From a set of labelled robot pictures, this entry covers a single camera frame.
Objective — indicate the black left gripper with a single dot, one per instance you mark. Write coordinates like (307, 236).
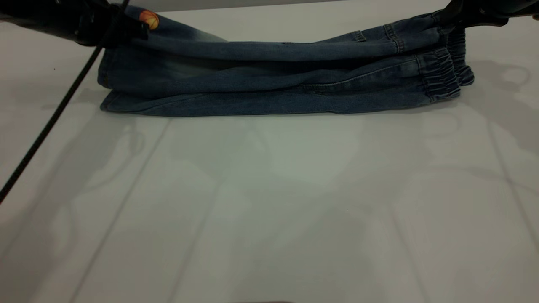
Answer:
(99, 23)

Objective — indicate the blue denim pants basketball print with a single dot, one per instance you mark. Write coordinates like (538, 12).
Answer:
(273, 84)

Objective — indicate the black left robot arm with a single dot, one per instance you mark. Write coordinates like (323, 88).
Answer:
(33, 14)

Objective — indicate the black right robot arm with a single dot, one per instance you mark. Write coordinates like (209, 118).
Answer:
(524, 7)

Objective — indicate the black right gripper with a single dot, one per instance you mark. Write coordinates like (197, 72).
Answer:
(484, 11)

